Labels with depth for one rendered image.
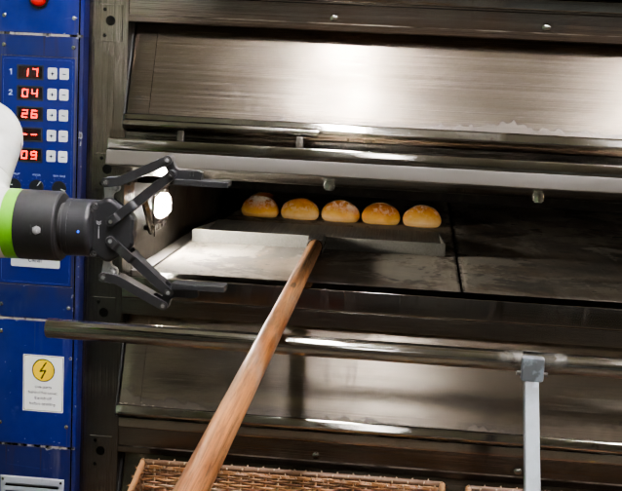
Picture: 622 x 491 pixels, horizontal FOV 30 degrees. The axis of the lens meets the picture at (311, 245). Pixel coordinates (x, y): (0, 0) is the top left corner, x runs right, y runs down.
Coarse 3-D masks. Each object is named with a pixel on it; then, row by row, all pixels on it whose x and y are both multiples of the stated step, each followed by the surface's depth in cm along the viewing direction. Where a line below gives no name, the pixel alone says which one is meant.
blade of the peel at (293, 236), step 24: (192, 240) 257; (216, 240) 257; (240, 240) 256; (264, 240) 256; (288, 240) 255; (336, 240) 254; (360, 240) 254; (384, 240) 254; (408, 240) 273; (432, 240) 275
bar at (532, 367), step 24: (48, 336) 176; (72, 336) 175; (96, 336) 175; (120, 336) 174; (144, 336) 174; (168, 336) 174; (192, 336) 173; (216, 336) 173; (240, 336) 173; (288, 336) 173; (312, 336) 173; (384, 360) 172; (408, 360) 171; (432, 360) 170; (456, 360) 170; (480, 360) 170; (504, 360) 169; (528, 360) 168; (552, 360) 169; (576, 360) 168; (600, 360) 168; (528, 384) 168; (528, 408) 166; (528, 432) 164; (528, 456) 161; (528, 480) 159
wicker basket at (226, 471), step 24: (144, 480) 212; (168, 480) 212; (216, 480) 212; (240, 480) 211; (264, 480) 211; (288, 480) 211; (312, 480) 210; (336, 480) 210; (360, 480) 209; (384, 480) 209; (408, 480) 208
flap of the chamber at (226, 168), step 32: (128, 160) 194; (192, 160) 193; (224, 160) 192; (256, 160) 192; (288, 160) 191; (448, 192) 206; (480, 192) 202; (512, 192) 198; (544, 192) 193; (576, 192) 189; (608, 192) 187
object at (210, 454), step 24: (312, 264) 222; (288, 288) 191; (288, 312) 177; (264, 336) 157; (264, 360) 147; (240, 384) 134; (240, 408) 126; (216, 432) 116; (192, 456) 110; (216, 456) 111; (192, 480) 103
